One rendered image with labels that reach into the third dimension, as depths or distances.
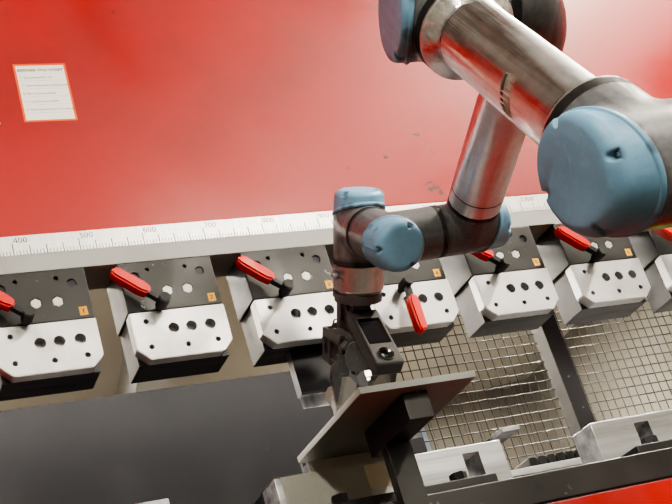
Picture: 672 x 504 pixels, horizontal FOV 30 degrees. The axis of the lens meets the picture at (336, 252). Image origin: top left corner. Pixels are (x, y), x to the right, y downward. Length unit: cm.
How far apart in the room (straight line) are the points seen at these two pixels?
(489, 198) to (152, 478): 97
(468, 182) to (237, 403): 94
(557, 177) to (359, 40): 123
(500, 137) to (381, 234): 21
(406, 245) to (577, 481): 47
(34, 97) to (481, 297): 80
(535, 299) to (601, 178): 108
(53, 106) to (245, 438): 78
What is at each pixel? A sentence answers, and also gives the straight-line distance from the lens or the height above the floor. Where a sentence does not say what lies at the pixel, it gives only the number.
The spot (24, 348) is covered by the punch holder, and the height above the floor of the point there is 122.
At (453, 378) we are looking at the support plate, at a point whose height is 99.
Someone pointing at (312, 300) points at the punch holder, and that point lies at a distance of 199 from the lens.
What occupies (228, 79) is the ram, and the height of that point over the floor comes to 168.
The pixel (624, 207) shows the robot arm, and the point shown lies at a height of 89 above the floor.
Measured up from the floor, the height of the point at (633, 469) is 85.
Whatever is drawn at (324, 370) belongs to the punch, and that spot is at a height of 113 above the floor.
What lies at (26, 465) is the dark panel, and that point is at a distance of 236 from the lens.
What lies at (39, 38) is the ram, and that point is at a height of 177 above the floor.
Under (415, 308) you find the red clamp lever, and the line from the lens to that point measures 201.
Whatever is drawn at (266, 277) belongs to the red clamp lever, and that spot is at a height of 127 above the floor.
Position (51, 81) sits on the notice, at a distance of 210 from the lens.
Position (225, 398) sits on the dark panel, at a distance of 249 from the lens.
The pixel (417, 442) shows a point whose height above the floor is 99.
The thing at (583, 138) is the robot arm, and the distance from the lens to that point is 111.
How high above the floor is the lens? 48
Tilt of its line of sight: 24 degrees up
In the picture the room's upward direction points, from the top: 18 degrees counter-clockwise
